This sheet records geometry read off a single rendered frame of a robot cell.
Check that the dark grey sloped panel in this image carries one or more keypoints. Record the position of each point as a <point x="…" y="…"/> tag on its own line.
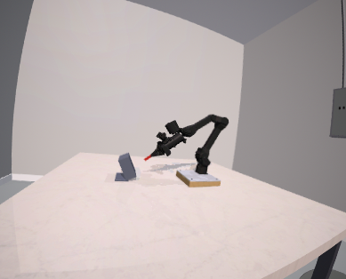
<point x="127" y="167"/>

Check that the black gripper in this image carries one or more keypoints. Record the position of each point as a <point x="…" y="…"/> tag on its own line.
<point x="163" y="148"/>

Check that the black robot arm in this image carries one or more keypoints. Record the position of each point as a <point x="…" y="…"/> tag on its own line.
<point x="202" y="152"/>

